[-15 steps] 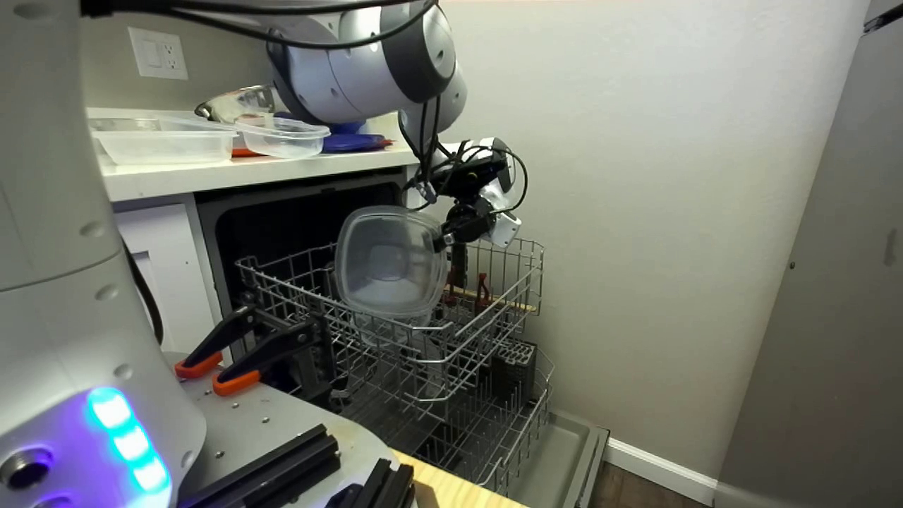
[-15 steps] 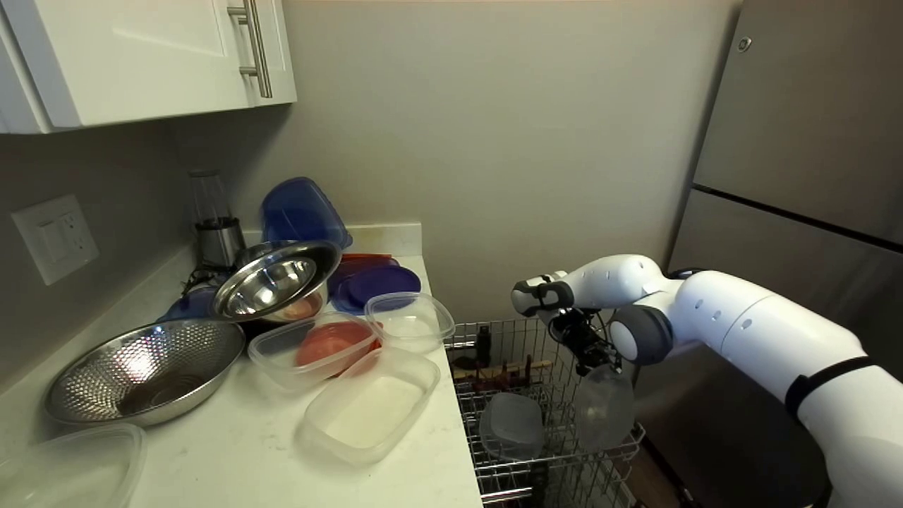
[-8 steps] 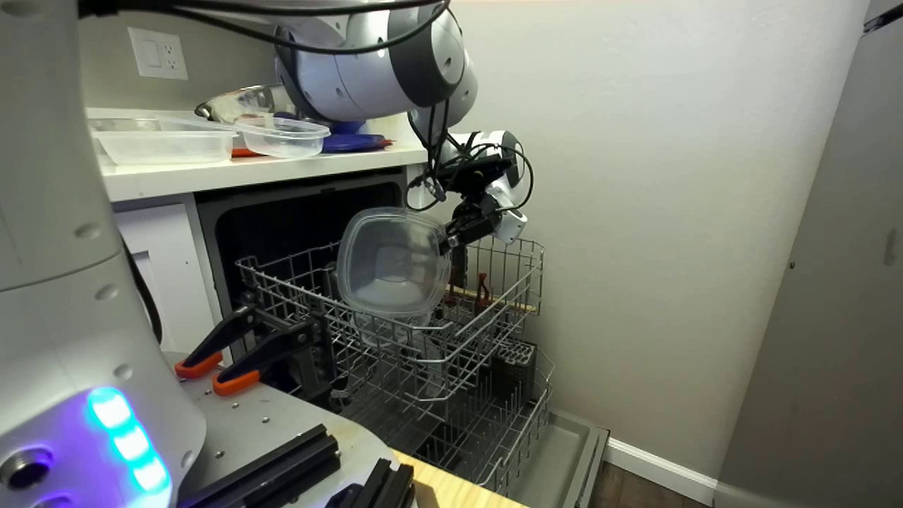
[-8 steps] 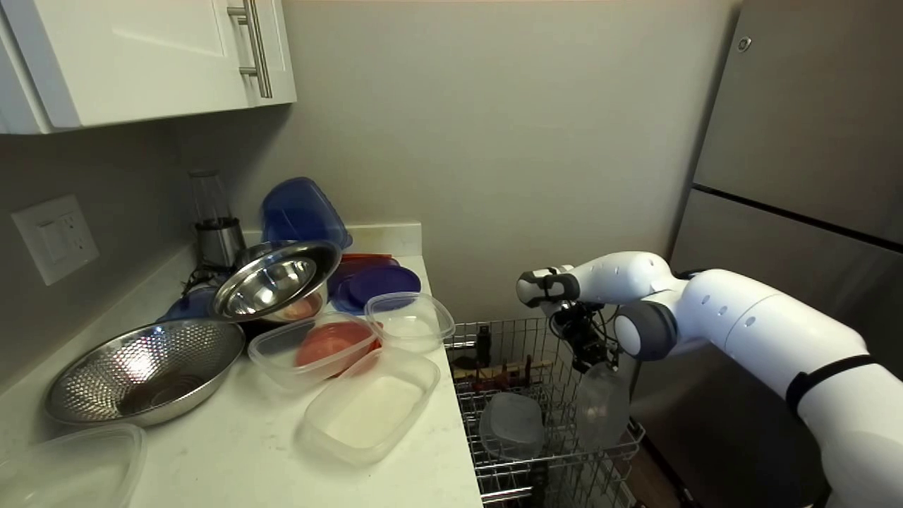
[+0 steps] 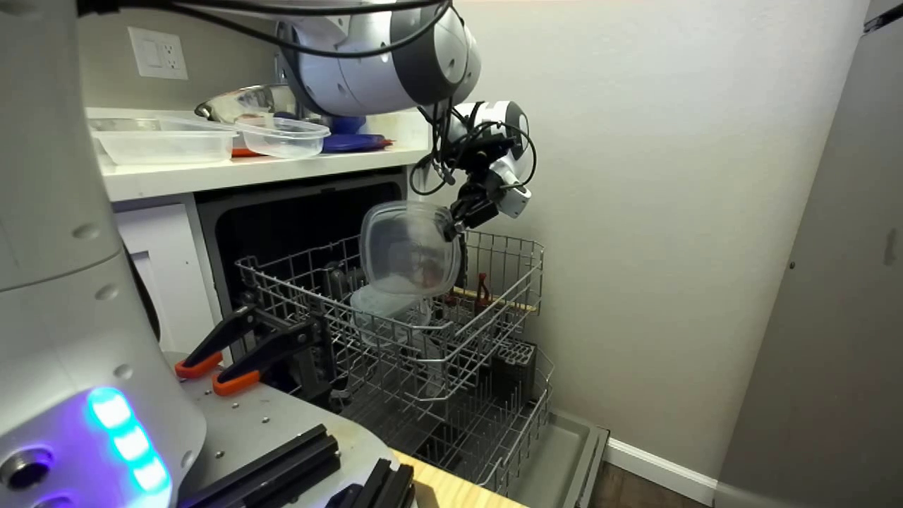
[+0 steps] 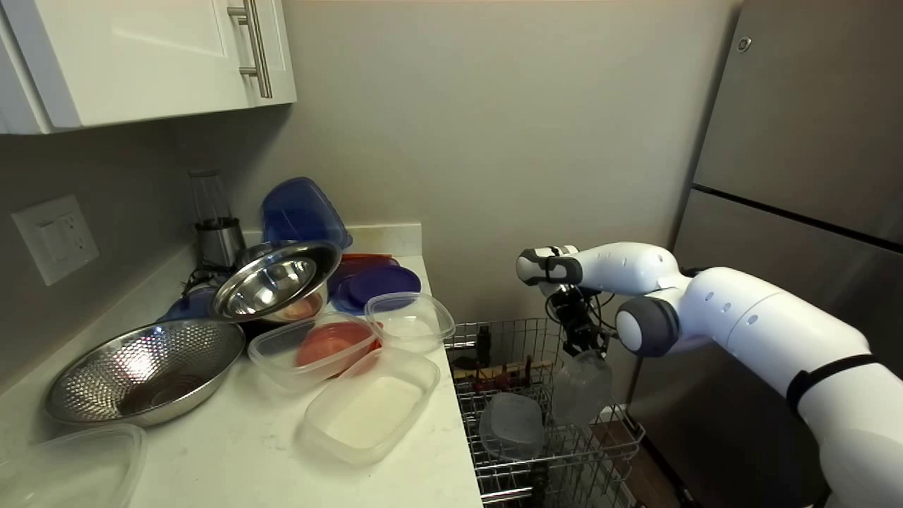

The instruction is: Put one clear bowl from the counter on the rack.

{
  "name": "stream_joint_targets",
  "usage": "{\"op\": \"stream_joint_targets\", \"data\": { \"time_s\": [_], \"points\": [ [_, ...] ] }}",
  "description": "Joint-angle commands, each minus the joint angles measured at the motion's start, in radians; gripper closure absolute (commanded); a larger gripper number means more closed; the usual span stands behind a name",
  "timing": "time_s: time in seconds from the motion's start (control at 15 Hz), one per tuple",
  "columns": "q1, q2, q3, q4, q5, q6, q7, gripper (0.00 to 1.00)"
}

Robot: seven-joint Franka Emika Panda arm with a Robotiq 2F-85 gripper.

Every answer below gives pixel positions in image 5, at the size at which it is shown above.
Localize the frosted plastic container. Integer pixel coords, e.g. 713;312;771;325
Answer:
348;279;435;348

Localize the wooden table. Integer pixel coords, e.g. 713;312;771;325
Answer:
390;448;531;508

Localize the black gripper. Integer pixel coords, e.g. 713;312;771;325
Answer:
433;160;512;241

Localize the white baseboard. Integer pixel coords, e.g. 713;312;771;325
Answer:
603;435;723;508

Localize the black aluminium extrusion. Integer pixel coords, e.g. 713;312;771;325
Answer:
349;458;417;508
177;420;345;508

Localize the white wall outlet plate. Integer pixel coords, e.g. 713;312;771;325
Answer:
124;25;193;82

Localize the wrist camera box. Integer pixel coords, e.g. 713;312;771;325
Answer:
497;160;537;219

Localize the grey metal mounting plate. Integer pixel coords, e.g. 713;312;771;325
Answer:
171;362;397;508

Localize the grey dishwasher door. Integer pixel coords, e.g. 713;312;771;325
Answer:
512;404;613;508

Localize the dark blue flat lid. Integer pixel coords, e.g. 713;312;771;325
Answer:
321;130;393;154

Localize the dark cutlery basket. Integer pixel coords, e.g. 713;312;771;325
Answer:
489;339;543;407

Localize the black clamp orange handle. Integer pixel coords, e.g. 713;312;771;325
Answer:
171;304;262;384
208;312;339;404

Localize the wire dishwasher rack with rollers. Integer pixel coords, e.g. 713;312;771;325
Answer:
234;217;548;407

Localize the clear plastic bowl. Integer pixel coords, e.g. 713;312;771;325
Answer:
359;198;465;320
234;114;332;160

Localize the wire dishwasher rack with basket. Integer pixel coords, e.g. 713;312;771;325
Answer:
332;365;560;503

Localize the white kitchen counter cabinet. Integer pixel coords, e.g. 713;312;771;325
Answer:
83;105;435;358

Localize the black dishwasher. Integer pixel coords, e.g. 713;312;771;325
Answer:
193;164;433;377

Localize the clear rectangular plastic container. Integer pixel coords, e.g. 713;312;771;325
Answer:
87;111;238;171

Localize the stainless steel pot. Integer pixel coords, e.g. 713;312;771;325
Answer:
193;82;284;125

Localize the tall panel door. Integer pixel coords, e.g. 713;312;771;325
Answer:
713;0;903;508

